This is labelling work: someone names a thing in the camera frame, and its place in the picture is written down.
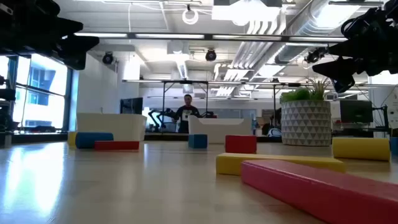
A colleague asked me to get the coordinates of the black aluminium table frame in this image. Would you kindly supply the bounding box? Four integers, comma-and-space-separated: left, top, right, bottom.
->
144, 132, 282, 144

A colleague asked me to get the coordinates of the person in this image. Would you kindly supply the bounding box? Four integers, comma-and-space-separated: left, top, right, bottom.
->
172, 93, 201, 134

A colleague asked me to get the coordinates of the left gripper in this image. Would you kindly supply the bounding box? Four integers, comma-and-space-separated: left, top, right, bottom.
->
0, 0, 100, 71

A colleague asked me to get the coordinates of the blue cube block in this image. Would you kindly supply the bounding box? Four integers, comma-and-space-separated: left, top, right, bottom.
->
389, 136, 398, 156

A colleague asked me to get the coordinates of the blue rectangular block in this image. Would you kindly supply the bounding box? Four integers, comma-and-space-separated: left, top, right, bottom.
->
188, 134, 208, 149

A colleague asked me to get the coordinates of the yellow cylinder block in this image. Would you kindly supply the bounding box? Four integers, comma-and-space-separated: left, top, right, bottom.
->
331, 137, 391, 162

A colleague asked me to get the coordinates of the white plastic bin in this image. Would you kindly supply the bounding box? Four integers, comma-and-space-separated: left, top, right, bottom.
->
188, 114, 253, 144
76, 112, 147, 142

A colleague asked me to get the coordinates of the blue cylinder block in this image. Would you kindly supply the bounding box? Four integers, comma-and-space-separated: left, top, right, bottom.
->
75, 131, 114, 149

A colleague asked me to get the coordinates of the dark equipment beside window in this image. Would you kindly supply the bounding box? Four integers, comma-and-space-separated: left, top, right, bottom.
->
0, 74, 16, 147

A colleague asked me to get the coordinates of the potted succulent patterned pot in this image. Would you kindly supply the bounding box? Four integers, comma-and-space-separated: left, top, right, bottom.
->
279, 77, 333, 147

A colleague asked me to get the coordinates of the silver ventilation duct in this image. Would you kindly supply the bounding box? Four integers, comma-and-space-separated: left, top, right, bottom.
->
275, 0, 352, 65

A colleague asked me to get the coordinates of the background desk with equipment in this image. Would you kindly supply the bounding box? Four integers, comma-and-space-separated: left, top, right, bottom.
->
331, 123, 398, 139

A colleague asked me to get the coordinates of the large window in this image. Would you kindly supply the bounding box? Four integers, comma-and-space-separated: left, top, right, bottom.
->
0, 53, 73, 133

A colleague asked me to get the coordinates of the long yellow block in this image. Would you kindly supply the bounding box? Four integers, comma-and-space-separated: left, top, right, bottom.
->
215, 152, 346, 176

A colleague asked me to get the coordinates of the white coiled cable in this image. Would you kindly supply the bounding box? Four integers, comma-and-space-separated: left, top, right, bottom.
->
182, 4, 200, 26

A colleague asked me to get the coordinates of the black monitor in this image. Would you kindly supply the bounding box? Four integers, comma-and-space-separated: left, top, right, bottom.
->
120, 97, 144, 115
339, 99, 374, 124

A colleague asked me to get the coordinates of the red cube block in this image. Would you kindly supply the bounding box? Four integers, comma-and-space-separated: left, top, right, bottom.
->
224, 134, 258, 155

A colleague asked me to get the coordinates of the red rectangular block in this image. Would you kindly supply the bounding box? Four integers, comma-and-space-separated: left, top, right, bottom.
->
94, 140, 141, 152
241, 159, 398, 224

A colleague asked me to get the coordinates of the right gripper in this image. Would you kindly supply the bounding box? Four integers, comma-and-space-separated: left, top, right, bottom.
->
312, 0, 398, 93

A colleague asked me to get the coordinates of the black background rig frame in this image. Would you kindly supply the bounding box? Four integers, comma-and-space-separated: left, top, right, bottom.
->
161, 79, 210, 134

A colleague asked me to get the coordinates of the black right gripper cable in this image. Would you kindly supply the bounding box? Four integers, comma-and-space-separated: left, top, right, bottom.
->
341, 17, 369, 40

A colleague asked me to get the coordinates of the long ceiling light bar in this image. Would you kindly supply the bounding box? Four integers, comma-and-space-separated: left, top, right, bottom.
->
73, 32, 348, 43

